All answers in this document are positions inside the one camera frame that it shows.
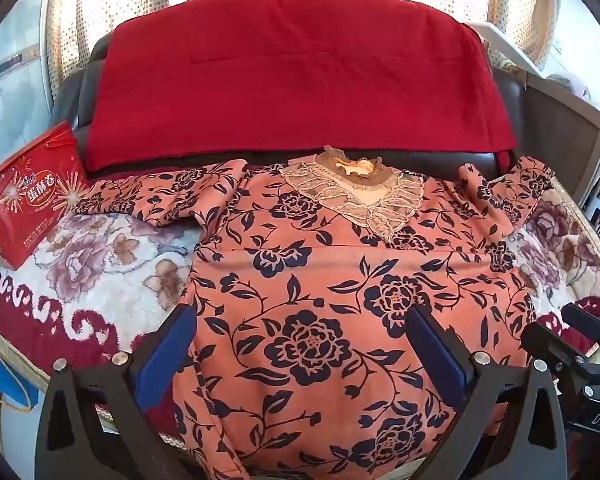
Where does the white plastic frame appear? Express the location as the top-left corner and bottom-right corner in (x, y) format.
(467, 20), (548, 75)

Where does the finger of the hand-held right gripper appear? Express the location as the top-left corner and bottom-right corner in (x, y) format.
(561, 302), (600, 348)
(521, 321), (588, 376)

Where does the red gift bag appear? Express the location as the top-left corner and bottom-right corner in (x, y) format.
(0, 121), (89, 270)

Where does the red quilt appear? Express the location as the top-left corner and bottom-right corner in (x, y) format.
(82, 0), (518, 173)

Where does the white refrigerator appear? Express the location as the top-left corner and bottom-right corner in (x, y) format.
(0, 2), (61, 181)

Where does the blue bag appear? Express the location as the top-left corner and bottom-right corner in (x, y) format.
(0, 342), (42, 411)

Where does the orange floral blouse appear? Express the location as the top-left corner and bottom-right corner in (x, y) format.
(67, 145), (556, 480)

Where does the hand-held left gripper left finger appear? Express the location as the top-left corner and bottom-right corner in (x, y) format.
(34, 304), (201, 480)

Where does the dotted cream curtain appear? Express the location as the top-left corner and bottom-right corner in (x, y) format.
(45, 0), (573, 106)

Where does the wooden framed panel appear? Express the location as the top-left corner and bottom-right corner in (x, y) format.
(524, 71), (600, 198)

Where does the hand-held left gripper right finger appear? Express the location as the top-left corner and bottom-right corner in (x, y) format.
(407, 305), (568, 480)

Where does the floral plush blanket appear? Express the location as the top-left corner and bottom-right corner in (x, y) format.
(0, 167), (600, 461)

